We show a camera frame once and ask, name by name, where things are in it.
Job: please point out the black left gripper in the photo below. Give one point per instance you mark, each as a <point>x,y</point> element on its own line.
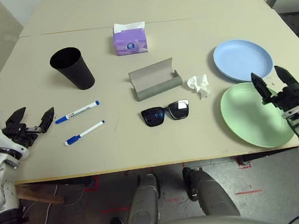
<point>22,135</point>

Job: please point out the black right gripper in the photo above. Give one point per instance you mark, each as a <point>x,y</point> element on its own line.
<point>291,98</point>

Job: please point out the green plate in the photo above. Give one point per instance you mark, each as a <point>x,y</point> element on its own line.
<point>245,118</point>

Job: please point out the white marker with blue cap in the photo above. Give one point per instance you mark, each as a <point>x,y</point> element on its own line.
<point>85,132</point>
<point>78,112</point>

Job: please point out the white tissue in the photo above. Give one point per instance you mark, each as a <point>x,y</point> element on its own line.
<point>200,84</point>

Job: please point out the black sunglasses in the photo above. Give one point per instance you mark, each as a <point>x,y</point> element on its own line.
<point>152,117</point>

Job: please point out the grey glasses case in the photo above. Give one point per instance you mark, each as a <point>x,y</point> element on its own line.
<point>151,77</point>

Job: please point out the blue plate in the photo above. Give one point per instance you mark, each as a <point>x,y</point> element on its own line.
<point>239,58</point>

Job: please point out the black plastic cup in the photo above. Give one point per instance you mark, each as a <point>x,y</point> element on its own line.
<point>74,71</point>

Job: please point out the wooden plank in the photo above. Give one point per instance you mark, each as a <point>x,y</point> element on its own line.
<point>41,195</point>

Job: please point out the black table foot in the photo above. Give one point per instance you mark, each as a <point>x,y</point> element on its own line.
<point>91,181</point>

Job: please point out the purple tissue pack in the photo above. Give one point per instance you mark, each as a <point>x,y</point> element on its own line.
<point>130,42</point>

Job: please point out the grey robot right leg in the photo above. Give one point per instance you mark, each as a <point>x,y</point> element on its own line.
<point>213,196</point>

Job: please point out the grey robot leg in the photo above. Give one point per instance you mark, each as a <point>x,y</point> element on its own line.
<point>213,196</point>
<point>144,197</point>

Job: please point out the grey robot left leg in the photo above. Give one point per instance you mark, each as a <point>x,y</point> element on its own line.
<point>144,197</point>

